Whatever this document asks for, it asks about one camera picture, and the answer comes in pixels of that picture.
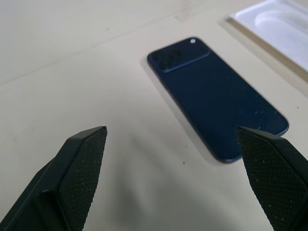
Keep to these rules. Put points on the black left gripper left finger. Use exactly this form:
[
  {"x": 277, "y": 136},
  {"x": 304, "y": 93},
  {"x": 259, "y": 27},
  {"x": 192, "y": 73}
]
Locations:
[{"x": 72, "y": 183}]

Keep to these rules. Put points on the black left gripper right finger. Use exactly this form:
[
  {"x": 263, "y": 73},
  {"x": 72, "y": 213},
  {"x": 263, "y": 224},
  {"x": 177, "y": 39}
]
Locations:
[{"x": 272, "y": 178}]

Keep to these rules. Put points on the dark blue smartphone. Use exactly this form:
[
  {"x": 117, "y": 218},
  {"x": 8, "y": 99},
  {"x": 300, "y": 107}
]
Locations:
[{"x": 211, "y": 101}]

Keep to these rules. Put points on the white phone box base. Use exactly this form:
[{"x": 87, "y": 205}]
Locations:
[{"x": 272, "y": 31}]

